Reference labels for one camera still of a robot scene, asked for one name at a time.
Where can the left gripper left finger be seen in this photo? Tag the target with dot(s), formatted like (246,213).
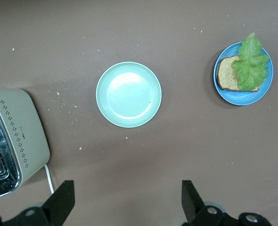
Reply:
(61,202)

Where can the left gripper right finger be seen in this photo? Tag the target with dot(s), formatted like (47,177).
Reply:
(193,204)

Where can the brown bread slice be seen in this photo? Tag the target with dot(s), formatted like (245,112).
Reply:
(227,75)

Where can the green lettuce leaf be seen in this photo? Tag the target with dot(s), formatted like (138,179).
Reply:
(250,68)

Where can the blue round plate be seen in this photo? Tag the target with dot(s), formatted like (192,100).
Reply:
(247,97)

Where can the mint green round plate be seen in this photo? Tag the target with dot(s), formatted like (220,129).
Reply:
(129,95)

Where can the beige chrome toaster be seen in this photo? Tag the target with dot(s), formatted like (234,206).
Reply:
(23,122)

